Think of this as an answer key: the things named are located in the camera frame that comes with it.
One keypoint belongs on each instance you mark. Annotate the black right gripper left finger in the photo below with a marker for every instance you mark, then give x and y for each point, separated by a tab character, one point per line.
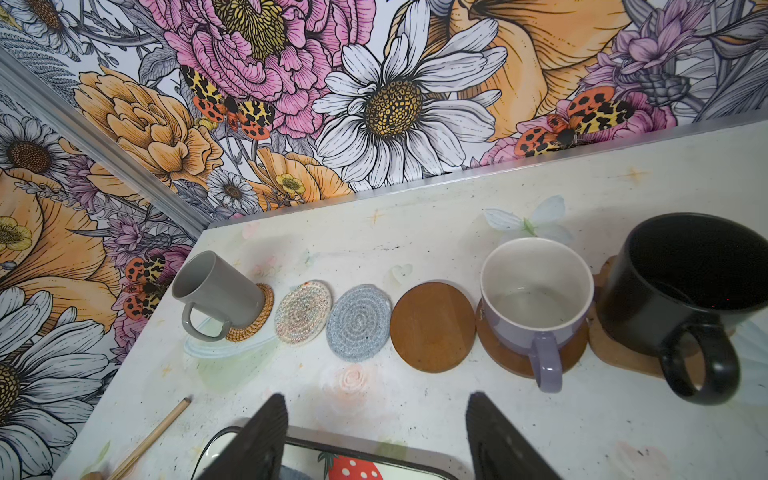
256	451

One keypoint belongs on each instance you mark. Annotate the strawberry print serving tray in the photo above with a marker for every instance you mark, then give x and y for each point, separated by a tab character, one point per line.
304	459

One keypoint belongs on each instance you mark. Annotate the paw print cork coaster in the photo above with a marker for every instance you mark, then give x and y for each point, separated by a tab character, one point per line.
616	354

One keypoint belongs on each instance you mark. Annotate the blue grey fabric coaster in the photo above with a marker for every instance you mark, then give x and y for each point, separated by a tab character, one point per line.
359	323

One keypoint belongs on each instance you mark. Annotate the grey mug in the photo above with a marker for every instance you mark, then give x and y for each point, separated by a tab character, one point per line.
211	285

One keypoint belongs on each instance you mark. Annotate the wooden stick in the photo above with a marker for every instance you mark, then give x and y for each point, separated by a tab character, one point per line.
129	462

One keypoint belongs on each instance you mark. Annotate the black mug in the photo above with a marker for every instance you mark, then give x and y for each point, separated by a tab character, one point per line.
679	284

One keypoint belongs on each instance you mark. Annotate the brown round wooden coaster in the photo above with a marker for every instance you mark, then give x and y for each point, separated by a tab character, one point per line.
519	364

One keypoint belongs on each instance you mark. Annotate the purple white mug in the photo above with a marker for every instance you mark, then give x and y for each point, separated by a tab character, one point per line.
535	296

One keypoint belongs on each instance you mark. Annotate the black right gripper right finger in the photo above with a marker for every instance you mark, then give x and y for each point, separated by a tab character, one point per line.
499	451

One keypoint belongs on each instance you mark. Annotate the white woven round coaster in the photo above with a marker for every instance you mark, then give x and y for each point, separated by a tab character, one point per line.
303	313

